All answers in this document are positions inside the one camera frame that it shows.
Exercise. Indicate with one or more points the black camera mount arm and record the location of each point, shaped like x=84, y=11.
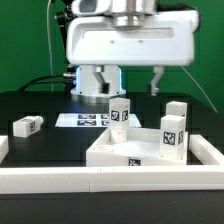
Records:
x=62, y=18

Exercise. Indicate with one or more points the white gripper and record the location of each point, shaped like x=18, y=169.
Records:
x=165, y=39

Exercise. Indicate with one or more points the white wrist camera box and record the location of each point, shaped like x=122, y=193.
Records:
x=82, y=8

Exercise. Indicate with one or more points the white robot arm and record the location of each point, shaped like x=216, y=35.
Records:
x=129, y=14

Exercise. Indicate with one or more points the white marker sheet with tags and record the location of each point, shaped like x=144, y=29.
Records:
x=89, y=120

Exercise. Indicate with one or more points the white square table top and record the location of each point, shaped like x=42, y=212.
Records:
x=142, y=148

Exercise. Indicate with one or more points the white U-shaped fence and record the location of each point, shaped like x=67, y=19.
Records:
x=110, y=179

